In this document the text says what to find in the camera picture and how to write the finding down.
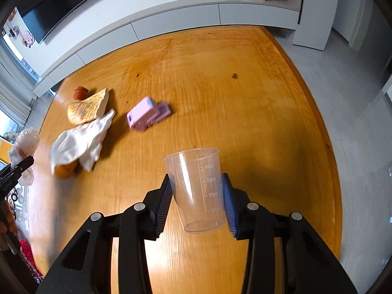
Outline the small clear pink plastic bag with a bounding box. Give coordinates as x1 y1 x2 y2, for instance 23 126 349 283
8 128 40 186

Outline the white cloth sock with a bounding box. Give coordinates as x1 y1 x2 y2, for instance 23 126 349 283
49 109 116 174

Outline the paper instant noodle cup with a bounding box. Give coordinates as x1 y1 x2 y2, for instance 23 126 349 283
67 88 109 125

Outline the clear measuring cup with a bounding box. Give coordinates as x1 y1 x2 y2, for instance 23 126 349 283
164 147 226 234

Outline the person's left hand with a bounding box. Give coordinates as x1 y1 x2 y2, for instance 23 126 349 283
0 200 18 251

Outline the orange fruit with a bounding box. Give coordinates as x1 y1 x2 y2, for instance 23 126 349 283
54 159 78 179

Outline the small red object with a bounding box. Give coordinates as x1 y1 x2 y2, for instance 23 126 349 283
73 86 89 101

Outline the pink toy car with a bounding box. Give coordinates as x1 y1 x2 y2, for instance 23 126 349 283
126 96 172 131

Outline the long white tv cabinet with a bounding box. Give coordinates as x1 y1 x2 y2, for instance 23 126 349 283
33 3 300 97

